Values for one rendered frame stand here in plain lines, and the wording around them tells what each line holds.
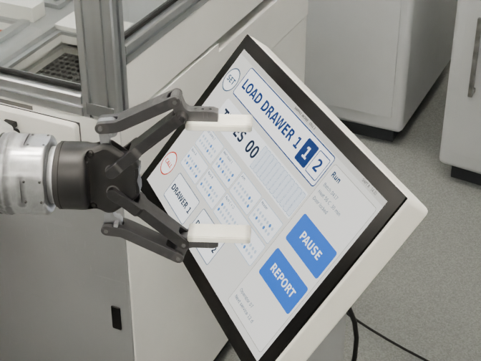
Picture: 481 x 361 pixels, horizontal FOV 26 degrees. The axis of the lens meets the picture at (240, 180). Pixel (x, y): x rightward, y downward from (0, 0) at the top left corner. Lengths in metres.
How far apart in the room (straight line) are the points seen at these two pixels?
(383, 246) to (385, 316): 1.69
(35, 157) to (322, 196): 0.43
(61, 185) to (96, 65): 0.82
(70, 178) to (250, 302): 0.39
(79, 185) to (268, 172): 0.43
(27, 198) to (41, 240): 1.10
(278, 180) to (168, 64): 0.68
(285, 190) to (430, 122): 2.55
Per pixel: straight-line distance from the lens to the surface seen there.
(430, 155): 3.75
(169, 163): 1.69
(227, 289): 1.45
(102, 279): 2.20
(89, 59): 1.93
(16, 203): 1.14
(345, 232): 1.33
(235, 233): 1.16
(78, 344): 2.36
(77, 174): 1.12
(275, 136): 1.51
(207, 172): 1.60
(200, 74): 2.23
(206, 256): 1.52
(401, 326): 2.97
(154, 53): 2.03
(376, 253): 1.31
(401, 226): 1.30
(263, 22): 2.50
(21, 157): 1.13
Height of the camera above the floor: 1.89
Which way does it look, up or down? 32 degrees down
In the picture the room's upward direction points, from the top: straight up
